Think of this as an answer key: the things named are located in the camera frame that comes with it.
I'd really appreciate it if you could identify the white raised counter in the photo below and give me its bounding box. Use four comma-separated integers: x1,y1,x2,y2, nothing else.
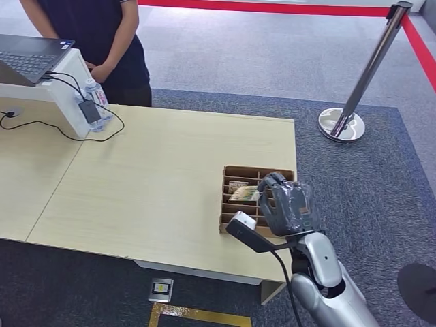
0,48,93,139

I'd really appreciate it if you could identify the person's left hand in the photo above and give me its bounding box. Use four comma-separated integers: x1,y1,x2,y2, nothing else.
90,63,114,85

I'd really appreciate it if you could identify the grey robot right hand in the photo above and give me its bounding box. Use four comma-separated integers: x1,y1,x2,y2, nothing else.
257,171,321,238

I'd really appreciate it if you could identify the yellow floor tape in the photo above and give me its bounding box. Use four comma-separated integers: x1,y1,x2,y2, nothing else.
148,302,253,327

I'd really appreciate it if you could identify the brown printed card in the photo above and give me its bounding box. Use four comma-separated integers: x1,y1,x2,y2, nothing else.
228,180,250,196

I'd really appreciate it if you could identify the large light wood desk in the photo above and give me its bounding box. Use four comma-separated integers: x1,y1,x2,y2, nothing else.
25,102,298,306

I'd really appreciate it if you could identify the chrome stanchion post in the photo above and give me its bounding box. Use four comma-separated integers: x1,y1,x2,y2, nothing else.
318,1,413,144

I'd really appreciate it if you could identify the red barrier belt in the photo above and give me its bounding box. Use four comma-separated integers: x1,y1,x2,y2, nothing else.
401,14,436,94
138,0,391,18

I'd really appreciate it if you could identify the metal floor socket box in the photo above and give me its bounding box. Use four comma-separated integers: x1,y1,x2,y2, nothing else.
148,277,174,304

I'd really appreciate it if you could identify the cardboard divided box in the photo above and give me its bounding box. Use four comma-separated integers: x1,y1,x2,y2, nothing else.
219,165,296,238

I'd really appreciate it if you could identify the long black cable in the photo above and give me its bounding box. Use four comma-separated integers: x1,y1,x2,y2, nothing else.
0,102,125,144

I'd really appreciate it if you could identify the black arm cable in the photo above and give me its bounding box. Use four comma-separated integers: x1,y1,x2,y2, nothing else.
271,250,304,327

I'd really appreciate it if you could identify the water bottle red label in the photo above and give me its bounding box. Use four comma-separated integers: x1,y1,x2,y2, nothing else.
84,78,114,123

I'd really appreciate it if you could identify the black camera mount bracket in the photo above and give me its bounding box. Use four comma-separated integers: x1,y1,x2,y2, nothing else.
226,219,326,254

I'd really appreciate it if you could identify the person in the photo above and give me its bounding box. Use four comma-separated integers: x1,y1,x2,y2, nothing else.
20,0,152,108

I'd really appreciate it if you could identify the dark grey laptop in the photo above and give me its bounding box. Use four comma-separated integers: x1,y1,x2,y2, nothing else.
0,33,75,87

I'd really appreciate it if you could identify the black laptop cable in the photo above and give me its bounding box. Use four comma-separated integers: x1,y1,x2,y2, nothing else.
45,69,87,101
41,76,84,103

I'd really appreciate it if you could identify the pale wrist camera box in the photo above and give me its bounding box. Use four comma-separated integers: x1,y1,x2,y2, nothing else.
234,211,257,231

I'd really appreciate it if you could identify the black power adapter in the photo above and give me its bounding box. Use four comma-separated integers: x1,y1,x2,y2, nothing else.
78,99,102,125

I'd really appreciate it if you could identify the clear water bottle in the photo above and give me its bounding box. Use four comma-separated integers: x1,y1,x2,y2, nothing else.
74,89,105,133

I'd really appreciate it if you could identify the small light wood desk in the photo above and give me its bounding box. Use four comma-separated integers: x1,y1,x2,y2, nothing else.
0,97,84,241

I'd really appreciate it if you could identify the black round floor disc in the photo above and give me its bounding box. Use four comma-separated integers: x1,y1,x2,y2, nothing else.
397,263,436,326

